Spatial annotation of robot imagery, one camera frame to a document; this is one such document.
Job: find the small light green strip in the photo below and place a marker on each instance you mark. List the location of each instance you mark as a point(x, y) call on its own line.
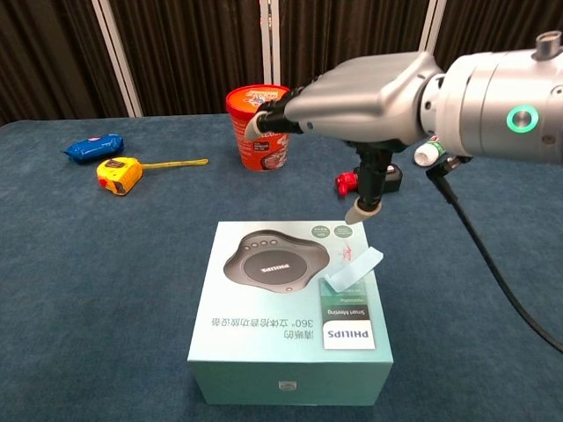
point(354, 273)

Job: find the white box with device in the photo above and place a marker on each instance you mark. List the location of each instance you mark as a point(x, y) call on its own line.
point(264, 316)

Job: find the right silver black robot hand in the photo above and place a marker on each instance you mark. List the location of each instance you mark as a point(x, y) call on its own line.
point(360, 101)

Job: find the white green drink bottle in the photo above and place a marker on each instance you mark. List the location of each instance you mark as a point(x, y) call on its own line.
point(424, 154)

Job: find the dark folding screen white frames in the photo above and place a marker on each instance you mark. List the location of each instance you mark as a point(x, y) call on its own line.
point(189, 53)

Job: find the blue snack packet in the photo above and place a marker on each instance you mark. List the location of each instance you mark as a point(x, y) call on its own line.
point(92, 147)

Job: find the blue table cloth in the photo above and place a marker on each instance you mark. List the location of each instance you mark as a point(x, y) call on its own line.
point(88, 285)

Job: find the black bottle with red cap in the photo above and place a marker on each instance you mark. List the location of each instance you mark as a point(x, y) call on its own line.
point(347, 181)

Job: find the red instant noodle cup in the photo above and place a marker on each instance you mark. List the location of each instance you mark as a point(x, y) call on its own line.
point(259, 149)

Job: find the yellow tape measure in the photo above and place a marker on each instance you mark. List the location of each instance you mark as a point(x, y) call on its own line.
point(119, 173)

